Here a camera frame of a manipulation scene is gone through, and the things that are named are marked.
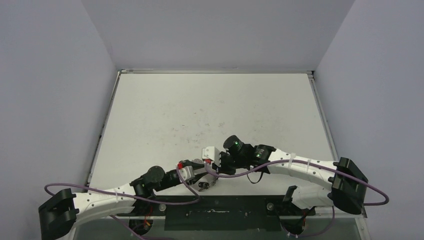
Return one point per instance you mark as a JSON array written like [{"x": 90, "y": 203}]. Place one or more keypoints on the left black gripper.
[{"x": 195, "y": 166}]

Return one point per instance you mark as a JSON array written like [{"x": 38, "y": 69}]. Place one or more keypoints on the grey key holder with rings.
[{"x": 205, "y": 183}]

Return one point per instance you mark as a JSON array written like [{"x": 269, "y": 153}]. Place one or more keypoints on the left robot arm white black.
[{"x": 66, "y": 209}]

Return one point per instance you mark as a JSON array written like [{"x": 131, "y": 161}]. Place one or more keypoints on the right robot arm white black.
[{"x": 271, "y": 160}]

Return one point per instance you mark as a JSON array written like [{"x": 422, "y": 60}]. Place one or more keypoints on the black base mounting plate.
[{"x": 229, "y": 213}]

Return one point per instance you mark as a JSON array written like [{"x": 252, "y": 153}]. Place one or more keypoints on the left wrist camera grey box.
[{"x": 185, "y": 172}]

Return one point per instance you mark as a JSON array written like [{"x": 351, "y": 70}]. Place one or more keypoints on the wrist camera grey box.
[
  {"x": 185, "y": 172},
  {"x": 213, "y": 154}
]

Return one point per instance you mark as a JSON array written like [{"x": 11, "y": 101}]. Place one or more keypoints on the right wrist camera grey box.
[{"x": 213, "y": 154}]

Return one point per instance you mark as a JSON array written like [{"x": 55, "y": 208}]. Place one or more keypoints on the aluminium table frame rail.
[{"x": 326, "y": 132}]

